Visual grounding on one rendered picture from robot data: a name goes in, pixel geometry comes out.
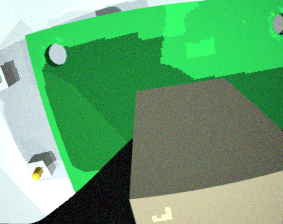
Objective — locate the green board with corner holes and square handle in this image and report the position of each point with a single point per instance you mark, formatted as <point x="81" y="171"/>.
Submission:
<point x="198" y="86"/>

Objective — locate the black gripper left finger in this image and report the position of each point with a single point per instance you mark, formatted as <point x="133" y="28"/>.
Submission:
<point x="104" y="199"/>

